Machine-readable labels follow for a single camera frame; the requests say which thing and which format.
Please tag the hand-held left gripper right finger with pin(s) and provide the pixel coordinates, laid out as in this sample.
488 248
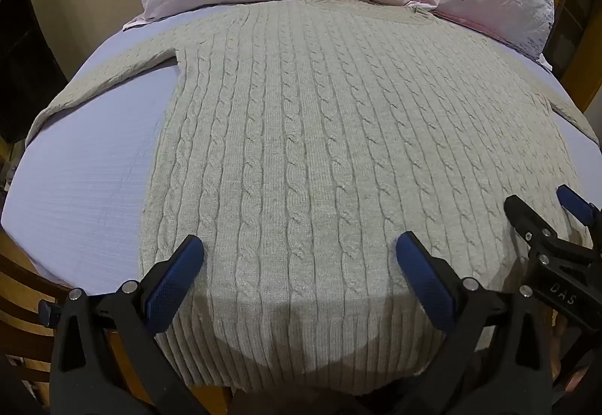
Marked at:
424 283

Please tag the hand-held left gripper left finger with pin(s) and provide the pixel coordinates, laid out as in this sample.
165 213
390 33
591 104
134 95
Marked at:
173 285

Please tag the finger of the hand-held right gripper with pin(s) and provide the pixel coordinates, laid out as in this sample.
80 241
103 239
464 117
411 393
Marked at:
574 204
522 215

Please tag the lavender bed sheet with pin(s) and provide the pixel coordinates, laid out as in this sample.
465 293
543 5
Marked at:
94 170

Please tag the wooden bed frame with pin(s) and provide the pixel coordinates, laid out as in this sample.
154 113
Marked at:
23 302

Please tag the wooden bed post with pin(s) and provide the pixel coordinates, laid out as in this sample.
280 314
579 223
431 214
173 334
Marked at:
581 20

